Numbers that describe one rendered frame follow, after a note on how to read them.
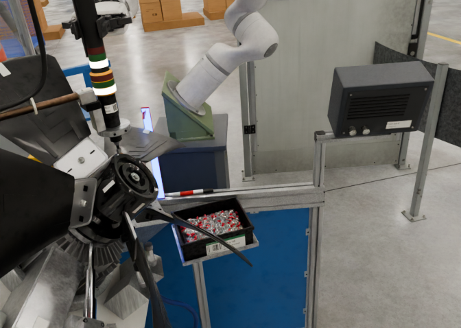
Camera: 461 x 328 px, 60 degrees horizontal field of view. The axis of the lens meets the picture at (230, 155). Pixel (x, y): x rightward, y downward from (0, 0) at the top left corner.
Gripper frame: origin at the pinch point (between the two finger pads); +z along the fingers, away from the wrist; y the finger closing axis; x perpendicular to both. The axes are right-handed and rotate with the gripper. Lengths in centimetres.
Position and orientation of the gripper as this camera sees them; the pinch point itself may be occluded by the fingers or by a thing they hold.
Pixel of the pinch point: (90, 27)
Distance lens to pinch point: 82.2
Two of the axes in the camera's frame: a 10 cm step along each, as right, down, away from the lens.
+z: 0.5, 4.8, -8.8
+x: -0.7, -8.7, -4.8
